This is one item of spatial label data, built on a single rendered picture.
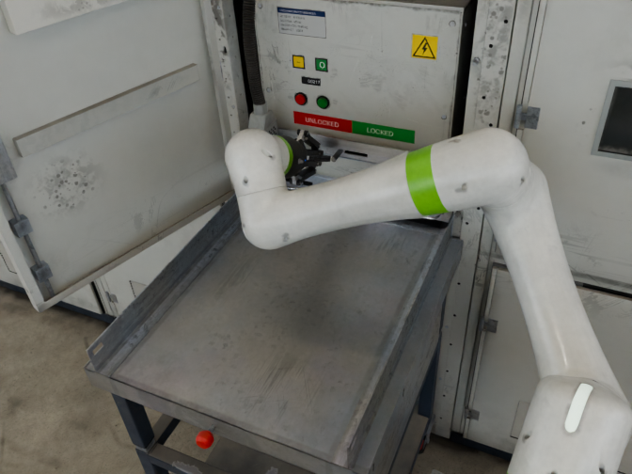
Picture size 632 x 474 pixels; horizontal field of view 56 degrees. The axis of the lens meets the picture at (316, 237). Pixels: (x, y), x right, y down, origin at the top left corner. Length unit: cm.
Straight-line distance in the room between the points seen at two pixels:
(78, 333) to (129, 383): 142
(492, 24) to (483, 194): 42
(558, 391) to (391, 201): 38
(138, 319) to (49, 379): 122
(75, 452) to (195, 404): 114
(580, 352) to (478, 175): 33
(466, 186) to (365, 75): 54
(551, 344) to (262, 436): 53
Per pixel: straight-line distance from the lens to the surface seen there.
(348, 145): 148
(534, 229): 109
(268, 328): 131
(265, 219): 111
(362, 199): 103
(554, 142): 133
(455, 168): 96
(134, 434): 151
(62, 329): 273
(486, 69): 130
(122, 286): 237
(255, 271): 145
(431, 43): 136
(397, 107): 144
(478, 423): 201
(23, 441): 242
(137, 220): 158
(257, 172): 112
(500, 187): 96
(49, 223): 146
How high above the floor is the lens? 180
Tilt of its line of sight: 39 degrees down
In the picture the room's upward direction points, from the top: 4 degrees counter-clockwise
